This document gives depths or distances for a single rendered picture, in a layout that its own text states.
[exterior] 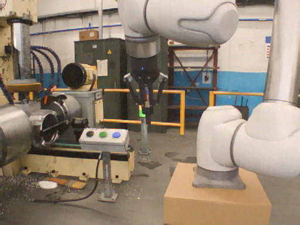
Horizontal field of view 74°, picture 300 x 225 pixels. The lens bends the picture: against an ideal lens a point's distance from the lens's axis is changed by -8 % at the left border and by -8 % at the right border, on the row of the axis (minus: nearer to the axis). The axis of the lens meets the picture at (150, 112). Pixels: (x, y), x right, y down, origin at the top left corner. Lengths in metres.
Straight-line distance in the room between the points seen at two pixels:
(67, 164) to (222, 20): 0.94
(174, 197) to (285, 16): 0.65
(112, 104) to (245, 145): 3.78
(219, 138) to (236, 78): 5.13
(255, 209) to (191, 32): 0.54
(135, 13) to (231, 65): 5.38
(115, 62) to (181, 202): 3.72
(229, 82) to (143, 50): 5.31
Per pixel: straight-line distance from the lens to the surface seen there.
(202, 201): 0.71
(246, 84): 5.86
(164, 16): 0.42
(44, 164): 1.18
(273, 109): 0.66
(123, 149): 0.78
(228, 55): 5.82
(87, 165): 1.07
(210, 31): 0.39
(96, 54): 4.43
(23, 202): 0.99
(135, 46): 0.54
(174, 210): 0.74
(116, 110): 4.30
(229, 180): 0.80
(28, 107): 1.17
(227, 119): 0.74
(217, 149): 0.73
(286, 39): 0.75
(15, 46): 1.20
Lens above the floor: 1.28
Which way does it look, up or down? 10 degrees down
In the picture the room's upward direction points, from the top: straight up
